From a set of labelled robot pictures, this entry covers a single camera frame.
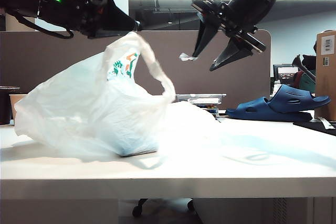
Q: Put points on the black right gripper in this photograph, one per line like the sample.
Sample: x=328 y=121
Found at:
x=220 y=14

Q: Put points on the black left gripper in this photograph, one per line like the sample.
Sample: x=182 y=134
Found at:
x=90 y=11

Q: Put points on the white translucent plastic shopping bag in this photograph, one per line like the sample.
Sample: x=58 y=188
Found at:
x=78 y=108

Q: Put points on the white tape scrap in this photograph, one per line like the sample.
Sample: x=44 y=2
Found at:
x=187 y=56

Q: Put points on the brown desk divider panel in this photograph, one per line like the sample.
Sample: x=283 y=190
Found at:
x=236 y=87

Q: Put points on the colourful printed flat box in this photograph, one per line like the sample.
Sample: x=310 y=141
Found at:
x=211 y=106
x=214 y=110
x=216 y=114

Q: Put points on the black desk monitor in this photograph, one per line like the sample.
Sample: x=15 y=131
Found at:
x=284 y=74

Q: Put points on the dark blue rubber slipper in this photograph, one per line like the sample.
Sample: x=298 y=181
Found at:
x=249 y=111
x=288 y=95

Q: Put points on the grey metal bar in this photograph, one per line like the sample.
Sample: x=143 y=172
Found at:
x=302 y=68

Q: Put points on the person in green top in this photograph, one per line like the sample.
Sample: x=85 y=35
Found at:
x=305 y=85

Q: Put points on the brown cardboard box with labels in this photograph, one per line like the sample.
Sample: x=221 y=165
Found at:
x=325 y=85

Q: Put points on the black desk mat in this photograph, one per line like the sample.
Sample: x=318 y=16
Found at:
x=315 y=127

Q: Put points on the brown paper cup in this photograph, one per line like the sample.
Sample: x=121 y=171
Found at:
x=16 y=103

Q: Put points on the white wrapped strip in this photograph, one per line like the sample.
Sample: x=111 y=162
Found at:
x=326 y=123

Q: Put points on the black lidded cup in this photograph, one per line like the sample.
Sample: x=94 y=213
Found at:
x=8 y=106

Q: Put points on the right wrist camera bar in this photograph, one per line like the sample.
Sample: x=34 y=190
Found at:
x=252 y=42

